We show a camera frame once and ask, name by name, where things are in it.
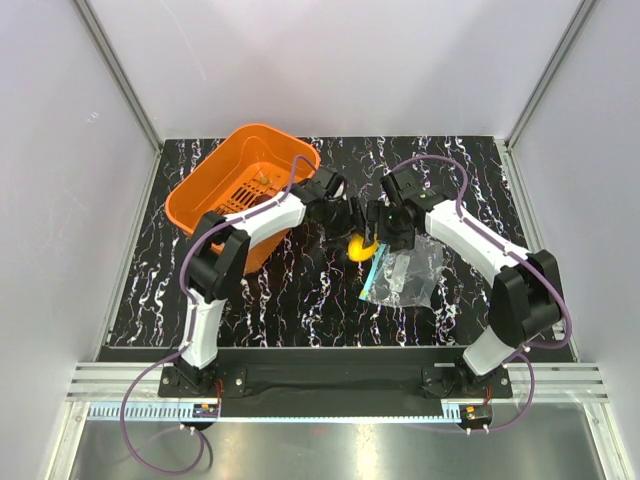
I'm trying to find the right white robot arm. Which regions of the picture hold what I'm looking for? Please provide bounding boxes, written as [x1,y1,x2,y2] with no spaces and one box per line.
[360,192,571,397]

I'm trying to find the connector box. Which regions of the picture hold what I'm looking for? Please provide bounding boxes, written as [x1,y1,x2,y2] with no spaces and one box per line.
[192,399,221,419]
[460,404,493,429]

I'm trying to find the orange plastic basket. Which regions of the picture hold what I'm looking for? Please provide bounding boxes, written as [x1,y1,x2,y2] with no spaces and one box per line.
[165,123,321,274]

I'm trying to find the right connector box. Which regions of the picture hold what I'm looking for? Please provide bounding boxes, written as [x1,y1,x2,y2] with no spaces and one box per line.
[460,404,493,429]

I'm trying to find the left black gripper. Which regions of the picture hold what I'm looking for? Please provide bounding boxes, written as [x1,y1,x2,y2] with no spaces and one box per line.
[319,197,365,252]

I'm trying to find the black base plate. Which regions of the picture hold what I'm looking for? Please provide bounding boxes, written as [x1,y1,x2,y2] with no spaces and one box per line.
[158,347,513,400]

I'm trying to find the left connector box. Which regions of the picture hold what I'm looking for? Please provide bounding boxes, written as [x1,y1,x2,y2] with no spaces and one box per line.
[192,399,221,419]

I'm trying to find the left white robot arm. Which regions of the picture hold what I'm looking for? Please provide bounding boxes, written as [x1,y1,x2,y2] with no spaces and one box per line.
[173,181,365,396]

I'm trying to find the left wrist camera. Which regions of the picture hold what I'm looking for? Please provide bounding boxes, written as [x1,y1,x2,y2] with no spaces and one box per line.
[311,166,346,200]

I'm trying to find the clear zip top bag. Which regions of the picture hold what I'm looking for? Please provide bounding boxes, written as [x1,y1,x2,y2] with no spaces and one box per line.
[359,236,444,308]

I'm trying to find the aluminium frame rail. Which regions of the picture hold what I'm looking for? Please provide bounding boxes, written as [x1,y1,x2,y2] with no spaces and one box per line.
[67,360,608,403]

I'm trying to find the yellow lemon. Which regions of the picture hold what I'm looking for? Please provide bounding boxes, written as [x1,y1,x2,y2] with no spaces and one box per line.
[347,233,379,263]

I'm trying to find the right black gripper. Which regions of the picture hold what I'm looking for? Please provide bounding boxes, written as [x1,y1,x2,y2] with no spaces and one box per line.
[361,199,416,254]

